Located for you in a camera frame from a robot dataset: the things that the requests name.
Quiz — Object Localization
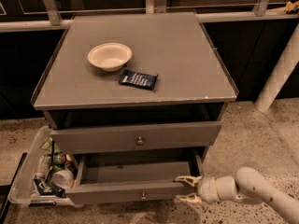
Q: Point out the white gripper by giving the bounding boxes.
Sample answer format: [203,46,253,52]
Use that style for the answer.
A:
[175,175,238,203]

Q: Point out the grey drawer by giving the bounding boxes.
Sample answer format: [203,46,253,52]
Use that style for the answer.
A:
[66,147,201,205]
[50,121,221,154]

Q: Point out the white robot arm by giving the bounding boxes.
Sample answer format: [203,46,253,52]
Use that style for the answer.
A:
[174,25,299,224]

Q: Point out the grey drawer cabinet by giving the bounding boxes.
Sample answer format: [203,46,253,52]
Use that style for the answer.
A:
[30,12,239,185]

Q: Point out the grey top drawer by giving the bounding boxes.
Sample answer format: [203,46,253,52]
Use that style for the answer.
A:
[50,121,221,154]

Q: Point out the blue snack packet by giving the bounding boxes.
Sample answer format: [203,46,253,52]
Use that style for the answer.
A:
[119,69,158,91]

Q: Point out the white paper cup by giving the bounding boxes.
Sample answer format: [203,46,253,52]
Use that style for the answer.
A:
[52,170,74,189]

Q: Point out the green can in bin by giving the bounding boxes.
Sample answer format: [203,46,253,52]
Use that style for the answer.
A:
[52,153,66,165]

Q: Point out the blue packet in bin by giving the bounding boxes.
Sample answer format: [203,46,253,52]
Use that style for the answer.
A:
[34,179,65,198]

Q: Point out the green chip bag in bin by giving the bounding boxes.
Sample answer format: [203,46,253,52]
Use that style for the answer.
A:
[40,137,61,154]

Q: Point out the clear plastic bottle in bin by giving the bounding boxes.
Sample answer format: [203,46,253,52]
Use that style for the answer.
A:
[34,156,50,180]

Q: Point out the white bowl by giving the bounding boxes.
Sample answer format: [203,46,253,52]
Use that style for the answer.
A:
[87,43,133,72]

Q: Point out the clear plastic bin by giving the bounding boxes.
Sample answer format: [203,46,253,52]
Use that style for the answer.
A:
[8,126,79,207]

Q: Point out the metal railing frame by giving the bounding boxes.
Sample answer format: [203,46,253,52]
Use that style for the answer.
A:
[0,2,299,33]

